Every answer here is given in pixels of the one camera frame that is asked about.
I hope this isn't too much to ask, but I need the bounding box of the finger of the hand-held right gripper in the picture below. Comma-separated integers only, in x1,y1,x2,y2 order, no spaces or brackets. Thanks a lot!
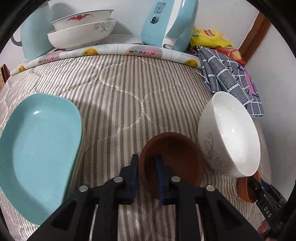
259,178,278,197
247,176,264,204

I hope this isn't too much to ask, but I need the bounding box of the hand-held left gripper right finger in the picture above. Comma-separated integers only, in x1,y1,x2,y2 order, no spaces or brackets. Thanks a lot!
154,155,264,241

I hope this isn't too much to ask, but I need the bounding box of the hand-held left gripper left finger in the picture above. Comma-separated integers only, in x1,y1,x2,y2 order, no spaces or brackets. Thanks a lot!
26,154,140,241

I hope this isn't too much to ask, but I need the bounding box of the small brown bowl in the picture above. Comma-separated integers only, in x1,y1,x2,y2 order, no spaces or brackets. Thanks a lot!
139,132,205,200
236,173,260,203

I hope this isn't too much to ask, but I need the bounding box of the green plate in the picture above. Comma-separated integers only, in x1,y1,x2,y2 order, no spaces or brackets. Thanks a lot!
65,111,84,197

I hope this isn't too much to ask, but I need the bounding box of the light blue plate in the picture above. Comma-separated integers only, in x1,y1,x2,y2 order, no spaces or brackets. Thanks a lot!
0,93,83,226

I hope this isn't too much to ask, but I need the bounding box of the person's right hand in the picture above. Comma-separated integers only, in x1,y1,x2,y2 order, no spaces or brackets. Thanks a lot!
257,221,271,240

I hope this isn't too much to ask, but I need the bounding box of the white bowl with grey swirls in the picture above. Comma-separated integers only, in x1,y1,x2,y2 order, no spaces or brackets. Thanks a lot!
198,91,261,178

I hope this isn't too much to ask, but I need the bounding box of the blue checkered cloth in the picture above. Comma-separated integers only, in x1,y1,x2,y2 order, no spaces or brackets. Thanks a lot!
196,45,265,118

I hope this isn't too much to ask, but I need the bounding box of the orange snack bag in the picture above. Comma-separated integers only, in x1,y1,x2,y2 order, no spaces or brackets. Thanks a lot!
215,47,246,65

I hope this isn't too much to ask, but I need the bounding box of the fruit print table cover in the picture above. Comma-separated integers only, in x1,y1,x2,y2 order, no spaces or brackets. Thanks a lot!
10,43,204,76

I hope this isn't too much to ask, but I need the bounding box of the yellow chip bag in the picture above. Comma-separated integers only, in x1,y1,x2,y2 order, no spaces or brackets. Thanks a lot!
190,28,234,49

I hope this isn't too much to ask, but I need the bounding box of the light blue electric kettle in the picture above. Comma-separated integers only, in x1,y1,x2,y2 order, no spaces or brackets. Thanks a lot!
141,0,200,52

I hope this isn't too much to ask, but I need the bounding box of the large white serving bowl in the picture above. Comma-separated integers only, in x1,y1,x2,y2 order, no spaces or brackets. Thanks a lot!
47,19,116,49

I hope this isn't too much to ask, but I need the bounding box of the brown patterned book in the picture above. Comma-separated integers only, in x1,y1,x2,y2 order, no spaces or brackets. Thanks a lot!
0,65,11,91

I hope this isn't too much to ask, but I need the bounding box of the white bowl with red print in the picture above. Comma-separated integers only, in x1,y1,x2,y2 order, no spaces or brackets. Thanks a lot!
51,9,115,32

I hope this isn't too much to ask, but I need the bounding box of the teal thermos jug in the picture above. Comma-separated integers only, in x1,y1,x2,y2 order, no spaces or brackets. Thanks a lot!
11,0,59,62

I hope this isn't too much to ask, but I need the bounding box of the brown wooden door frame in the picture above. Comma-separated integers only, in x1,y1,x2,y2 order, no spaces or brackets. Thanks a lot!
238,11,271,64

